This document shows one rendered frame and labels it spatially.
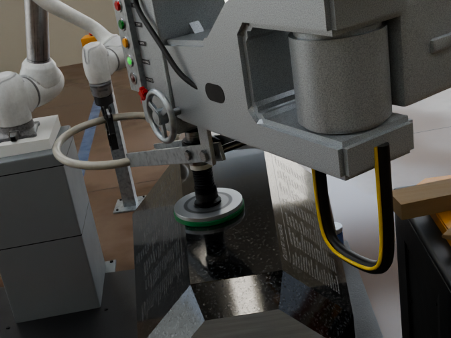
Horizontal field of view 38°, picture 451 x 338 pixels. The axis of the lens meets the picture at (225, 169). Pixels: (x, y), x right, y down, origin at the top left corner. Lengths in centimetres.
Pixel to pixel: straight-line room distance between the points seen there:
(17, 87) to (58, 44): 600
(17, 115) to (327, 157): 193
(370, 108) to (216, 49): 41
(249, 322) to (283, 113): 52
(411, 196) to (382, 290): 115
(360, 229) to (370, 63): 232
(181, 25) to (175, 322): 76
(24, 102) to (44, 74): 17
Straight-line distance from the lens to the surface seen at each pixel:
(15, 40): 905
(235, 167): 233
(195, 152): 185
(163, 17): 174
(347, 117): 127
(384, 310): 290
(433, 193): 195
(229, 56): 148
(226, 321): 164
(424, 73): 139
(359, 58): 125
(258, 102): 146
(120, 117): 276
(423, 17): 137
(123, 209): 416
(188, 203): 205
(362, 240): 342
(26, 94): 302
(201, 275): 171
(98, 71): 266
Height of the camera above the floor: 167
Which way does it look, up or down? 22 degrees down
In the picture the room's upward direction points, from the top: 9 degrees counter-clockwise
